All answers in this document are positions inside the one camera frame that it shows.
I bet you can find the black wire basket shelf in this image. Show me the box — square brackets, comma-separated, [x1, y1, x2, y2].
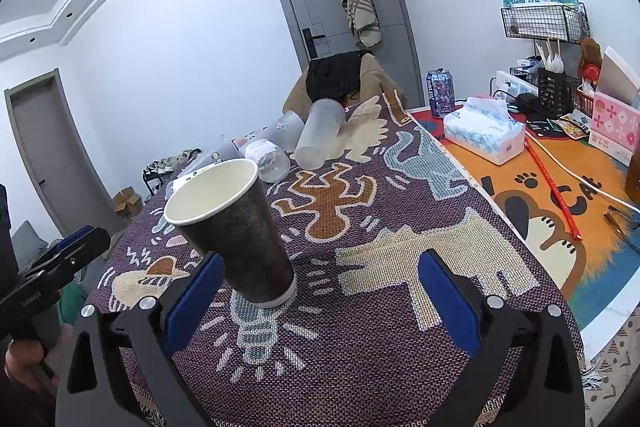
[500, 2, 590, 44]

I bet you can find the frosted plastic cup right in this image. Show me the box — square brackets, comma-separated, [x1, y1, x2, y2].
[293, 98, 346, 170]

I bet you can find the dark paper cup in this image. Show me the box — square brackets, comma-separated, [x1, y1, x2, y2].
[164, 158, 296, 309]

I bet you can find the frosted plastic cup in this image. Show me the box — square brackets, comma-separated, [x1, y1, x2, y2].
[256, 110, 305, 153]
[293, 98, 346, 170]
[182, 138, 242, 176]

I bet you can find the person's left hand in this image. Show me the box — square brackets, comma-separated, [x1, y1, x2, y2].
[6, 340, 58, 397]

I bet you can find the frosted plastic cup middle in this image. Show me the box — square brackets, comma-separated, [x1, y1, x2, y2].
[256, 110, 305, 153]

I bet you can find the shoe rack with shoes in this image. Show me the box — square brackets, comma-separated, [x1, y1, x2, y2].
[142, 148, 202, 195]

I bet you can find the white power strip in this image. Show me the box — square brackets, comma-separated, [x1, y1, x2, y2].
[496, 70, 538, 98]

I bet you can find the orange cat table mat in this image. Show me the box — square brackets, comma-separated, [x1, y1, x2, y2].
[412, 109, 639, 329]

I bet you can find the black utensil holder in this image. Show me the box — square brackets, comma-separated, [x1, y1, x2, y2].
[537, 68, 582, 119]

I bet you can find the white cable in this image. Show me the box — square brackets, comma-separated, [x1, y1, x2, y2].
[524, 130, 640, 212]

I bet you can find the patterned purple woven tablecloth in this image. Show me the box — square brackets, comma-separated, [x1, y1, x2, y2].
[89, 94, 584, 426]

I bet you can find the black garment on chair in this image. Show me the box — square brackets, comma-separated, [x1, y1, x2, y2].
[306, 51, 367, 104]

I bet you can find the tissue pack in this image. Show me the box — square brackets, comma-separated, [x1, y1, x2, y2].
[444, 98, 525, 166]

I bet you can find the red stick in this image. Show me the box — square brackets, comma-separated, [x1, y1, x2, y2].
[524, 139, 582, 241]

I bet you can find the frosted plastic cup left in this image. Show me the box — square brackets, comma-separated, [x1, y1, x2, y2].
[182, 138, 242, 176]

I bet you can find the purple drink can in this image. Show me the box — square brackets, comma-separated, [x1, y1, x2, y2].
[426, 68, 456, 118]

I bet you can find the pink floral box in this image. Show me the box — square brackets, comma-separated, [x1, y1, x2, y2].
[589, 91, 639, 165]

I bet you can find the brown plush toy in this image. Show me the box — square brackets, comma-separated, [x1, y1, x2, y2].
[577, 37, 602, 79]

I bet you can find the cardboard box on floor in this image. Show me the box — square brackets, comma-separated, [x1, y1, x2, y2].
[113, 186, 143, 218]

